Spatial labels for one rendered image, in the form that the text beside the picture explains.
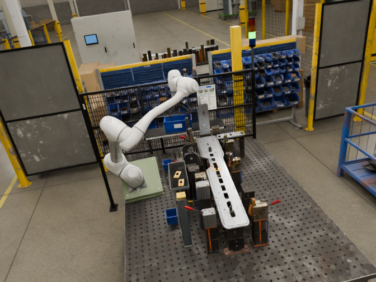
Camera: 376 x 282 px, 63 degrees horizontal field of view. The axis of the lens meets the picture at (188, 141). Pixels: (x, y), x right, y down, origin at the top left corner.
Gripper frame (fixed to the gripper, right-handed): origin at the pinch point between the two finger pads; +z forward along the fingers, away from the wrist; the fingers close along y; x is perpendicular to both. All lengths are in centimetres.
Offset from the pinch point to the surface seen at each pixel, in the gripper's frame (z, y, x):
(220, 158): 46, 31, 6
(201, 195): 43, 7, -47
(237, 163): 46, 44, -8
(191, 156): 30.4, 4.3, -9.9
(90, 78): 52, -164, 418
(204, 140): 46, 23, 46
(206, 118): 29, 29, 62
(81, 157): 118, -154, 192
